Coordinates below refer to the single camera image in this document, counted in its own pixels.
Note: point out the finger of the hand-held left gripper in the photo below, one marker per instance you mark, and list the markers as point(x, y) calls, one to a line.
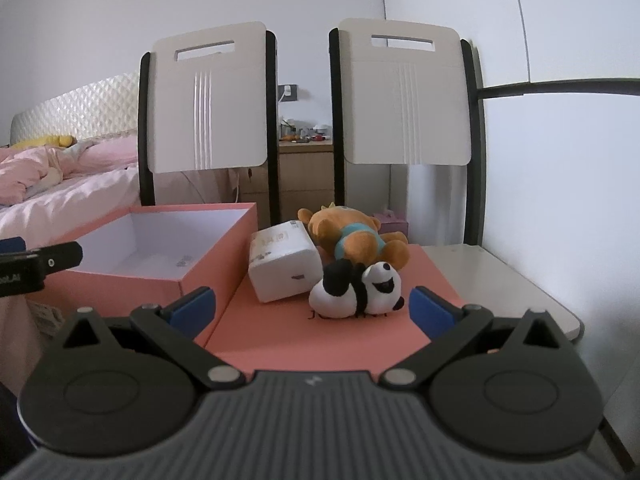
point(60, 256)

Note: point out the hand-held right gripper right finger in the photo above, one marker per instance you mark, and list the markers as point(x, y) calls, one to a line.
point(430, 310)

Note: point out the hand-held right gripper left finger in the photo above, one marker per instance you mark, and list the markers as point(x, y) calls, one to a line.
point(192, 310)

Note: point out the panda plush toy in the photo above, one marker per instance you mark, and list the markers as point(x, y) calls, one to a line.
point(370, 290)

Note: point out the pink cardboard box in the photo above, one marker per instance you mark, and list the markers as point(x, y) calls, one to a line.
point(125, 292)

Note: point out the brown teddy bear plush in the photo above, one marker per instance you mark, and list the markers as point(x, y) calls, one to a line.
point(362, 245)

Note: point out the small white cardboard box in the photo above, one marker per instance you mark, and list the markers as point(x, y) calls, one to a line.
point(285, 265)

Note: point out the pink box lid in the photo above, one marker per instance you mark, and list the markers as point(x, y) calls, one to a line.
point(300, 345)

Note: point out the bed with white sheet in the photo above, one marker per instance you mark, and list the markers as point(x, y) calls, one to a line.
point(75, 202)

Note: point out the pink tissue box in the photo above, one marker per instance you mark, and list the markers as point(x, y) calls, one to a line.
point(392, 222)

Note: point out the pink blanket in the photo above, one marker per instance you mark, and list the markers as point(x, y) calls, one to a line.
point(75, 160)

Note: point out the yellow plush toy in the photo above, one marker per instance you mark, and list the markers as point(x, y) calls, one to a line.
point(45, 141)

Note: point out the white quilted headboard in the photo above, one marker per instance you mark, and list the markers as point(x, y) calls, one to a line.
point(85, 107)

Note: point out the wooden nightstand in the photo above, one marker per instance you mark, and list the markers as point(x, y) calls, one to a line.
point(305, 170)

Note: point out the cluster of small bottles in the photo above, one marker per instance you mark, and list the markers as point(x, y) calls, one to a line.
point(305, 132)

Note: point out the black bar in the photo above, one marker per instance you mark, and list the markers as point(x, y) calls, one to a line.
point(560, 87)

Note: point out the white chair with black frame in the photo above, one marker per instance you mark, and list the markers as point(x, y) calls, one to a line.
point(210, 110)
point(405, 100)

